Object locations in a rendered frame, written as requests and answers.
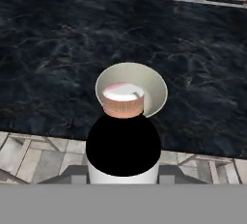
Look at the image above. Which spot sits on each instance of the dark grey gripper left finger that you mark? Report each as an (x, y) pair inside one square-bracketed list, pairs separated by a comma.
[(74, 172)]

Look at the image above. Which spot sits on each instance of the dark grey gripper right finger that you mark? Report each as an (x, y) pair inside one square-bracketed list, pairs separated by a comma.
[(172, 172)]

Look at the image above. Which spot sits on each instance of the black white soda bottle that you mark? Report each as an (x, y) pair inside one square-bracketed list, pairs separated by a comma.
[(123, 144)]

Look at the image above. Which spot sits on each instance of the pale grey bowl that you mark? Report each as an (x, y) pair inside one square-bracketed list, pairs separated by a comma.
[(153, 86)]

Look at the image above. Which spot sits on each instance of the grey stool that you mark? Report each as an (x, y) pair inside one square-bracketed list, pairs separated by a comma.
[(209, 166)]

